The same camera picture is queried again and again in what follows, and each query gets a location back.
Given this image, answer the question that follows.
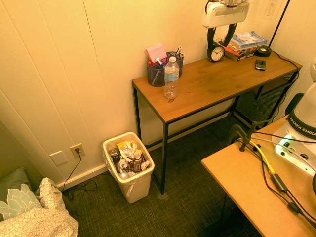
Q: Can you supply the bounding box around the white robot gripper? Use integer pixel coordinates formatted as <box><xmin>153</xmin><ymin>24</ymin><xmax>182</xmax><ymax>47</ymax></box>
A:
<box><xmin>201</xmin><ymin>0</ymin><xmax>250</xmax><ymax>50</ymax></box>

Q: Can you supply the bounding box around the clear plastic water bottle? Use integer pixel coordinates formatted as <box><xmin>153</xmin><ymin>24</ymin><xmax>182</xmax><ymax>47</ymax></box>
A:
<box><xmin>163</xmin><ymin>56</ymin><xmax>180</xmax><ymax>100</ymax></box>

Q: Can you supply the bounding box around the cream plastic trash bin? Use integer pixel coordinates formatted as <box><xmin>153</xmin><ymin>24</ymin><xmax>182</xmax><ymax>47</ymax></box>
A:
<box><xmin>102</xmin><ymin>131</ymin><xmax>156</xmax><ymax>204</ymax></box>

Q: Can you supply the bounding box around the clear plastic bin liner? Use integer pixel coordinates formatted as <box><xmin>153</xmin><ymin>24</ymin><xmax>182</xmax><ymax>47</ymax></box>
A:
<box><xmin>102</xmin><ymin>132</ymin><xmax>155</xmax><ymax>198</ymax></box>

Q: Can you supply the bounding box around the black round alarm clock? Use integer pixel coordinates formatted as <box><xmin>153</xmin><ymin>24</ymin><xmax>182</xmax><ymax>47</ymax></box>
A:
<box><xmin>206</xmin><ymin>40</ymin><xmax>226</xmax><ymax>62</ymax></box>

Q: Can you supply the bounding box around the dark red book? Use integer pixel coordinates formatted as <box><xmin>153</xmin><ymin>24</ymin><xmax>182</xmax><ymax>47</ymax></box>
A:
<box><xmin>227</xmin><ymin>44</ymin><xmax>262</xmax><ymax>54</ymax></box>

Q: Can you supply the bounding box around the blue and white book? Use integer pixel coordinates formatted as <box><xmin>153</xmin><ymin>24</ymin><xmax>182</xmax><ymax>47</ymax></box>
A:
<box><xmin>229</xmin><ymin>31</ymin><xmax>268</xmax><ymax>49</ymax></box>

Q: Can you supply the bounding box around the yellow and black book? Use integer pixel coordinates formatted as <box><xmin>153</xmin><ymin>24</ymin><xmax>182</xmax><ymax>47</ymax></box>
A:
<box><xmin>224</xmin><ymin>50</ymin><xmax>260</xmax><ymax>62</ymax></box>

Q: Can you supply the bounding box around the pink index card stack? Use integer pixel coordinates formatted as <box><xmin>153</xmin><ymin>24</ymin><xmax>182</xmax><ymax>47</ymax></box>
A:
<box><xmin>146</xmin><ymin>43</ymin><xmax>168</xmax><ymax>64</ymax></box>

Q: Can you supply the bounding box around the dark mesh desk organizer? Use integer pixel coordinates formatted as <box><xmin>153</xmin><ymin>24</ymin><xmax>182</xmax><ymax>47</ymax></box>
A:
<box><xmin>147</xmin><ymin>51</ymin><xmax>185</xmax><ymax>87</ymax></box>

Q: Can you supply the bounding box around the black table clamp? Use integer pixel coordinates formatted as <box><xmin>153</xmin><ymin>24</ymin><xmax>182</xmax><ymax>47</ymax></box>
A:
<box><xmin>227</xmin><ymin>120</ymin><xmax>272</xmax><ymax>152</ymax></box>

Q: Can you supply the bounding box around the yellow and white wrapper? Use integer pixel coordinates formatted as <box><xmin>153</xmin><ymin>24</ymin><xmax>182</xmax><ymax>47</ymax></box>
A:
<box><xmin>116</xmin><ymin>140</ymin><xmax>138</xmax><ymax>159</ymax></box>

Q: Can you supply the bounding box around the brown chocolate wrapper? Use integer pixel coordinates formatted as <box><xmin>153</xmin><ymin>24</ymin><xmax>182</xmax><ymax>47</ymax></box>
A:
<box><xmin>122</xmin><ymin>159</ymin><xmax>143</xmax><ymax>172</ymax></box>

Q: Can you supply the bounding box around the grey plain pillow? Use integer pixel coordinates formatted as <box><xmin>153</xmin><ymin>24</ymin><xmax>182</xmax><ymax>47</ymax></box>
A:
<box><xmin>0</xmin><ymin>167</ymin><xmax>33</xmax><ymax>194</ymax></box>

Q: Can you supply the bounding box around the white circle-pattern duvet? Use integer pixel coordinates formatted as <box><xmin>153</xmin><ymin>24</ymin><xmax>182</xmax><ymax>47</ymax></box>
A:
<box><xmin>0</xmin><ymin>177</ymin><xmax>79</xmax><ymax>237</ymax></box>

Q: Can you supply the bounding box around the teal floral pillow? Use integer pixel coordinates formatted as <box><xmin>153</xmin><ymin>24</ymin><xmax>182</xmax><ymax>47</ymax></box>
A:
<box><xmin>0</xmin><ymin>183</ymin><xmax>42</xmax><ymax>221</ymax></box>

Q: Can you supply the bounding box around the wooden desk with black frame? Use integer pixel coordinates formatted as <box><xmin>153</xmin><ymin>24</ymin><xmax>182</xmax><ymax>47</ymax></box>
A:
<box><xmin>132</xmin><ymin>50</ymin><xmax>303</xmax><ymax>195</ymax></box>

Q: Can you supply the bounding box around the clear plastic wall fixture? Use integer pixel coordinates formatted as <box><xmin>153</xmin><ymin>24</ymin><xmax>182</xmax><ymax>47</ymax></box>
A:
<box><xmin>264</xmin><ymin>0</ymin><xmax>278</xmax><ymax>19</ymax></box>

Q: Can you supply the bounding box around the black lamp cable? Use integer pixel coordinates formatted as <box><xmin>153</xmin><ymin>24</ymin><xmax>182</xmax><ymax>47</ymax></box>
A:
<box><xmin>271</xmin><ymin>50</ymin><xmax>301</xmax><ymax>119</ymax></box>

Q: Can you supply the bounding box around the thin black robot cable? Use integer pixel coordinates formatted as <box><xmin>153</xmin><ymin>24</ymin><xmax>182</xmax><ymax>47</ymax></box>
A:
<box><xmin>254</xmin><ymin>131</ymin><xmax>316</xmax><ymax>144</ymax></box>

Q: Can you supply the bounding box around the yellow network cable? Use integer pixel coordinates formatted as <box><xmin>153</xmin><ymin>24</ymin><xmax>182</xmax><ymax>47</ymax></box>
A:
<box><xmin>249</xmin><ymin>140</ymin><xmax>276</xmax><ymax>176</ymax></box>

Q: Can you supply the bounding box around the black cable adapter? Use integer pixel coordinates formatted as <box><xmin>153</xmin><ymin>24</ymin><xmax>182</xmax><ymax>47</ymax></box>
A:
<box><xmin>271</xmin><ymin>173</ymin><xmax>289</xmax><ymax>193</ymax></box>

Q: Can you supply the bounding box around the cream wall power outlet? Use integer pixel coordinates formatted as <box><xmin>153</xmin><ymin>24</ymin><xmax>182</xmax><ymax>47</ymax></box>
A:
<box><xmin>70</xmin><ymin>143</ymin><xmax>86</xmax><ymax>159</ymax></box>

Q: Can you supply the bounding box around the black power cord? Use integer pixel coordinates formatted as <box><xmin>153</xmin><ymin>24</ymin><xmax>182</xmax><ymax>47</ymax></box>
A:
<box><xmin>60</xmin><ymin>147</ymin><xmax>99</xmax><ymax>218</ymax></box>

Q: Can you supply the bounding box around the black cable with ferrite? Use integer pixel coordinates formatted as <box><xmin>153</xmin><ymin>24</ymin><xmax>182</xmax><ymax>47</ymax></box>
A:
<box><xmin>261</xmin><ymin>158</ymin><xmax>316</xmax><ymax>224</ymax></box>

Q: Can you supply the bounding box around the cream blank wall plate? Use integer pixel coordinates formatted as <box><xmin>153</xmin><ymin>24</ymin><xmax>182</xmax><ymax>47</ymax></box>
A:
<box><xmin>49</xmin><ymin>150</ymin><xmax>69</xmax><ymax>166</ymax></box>

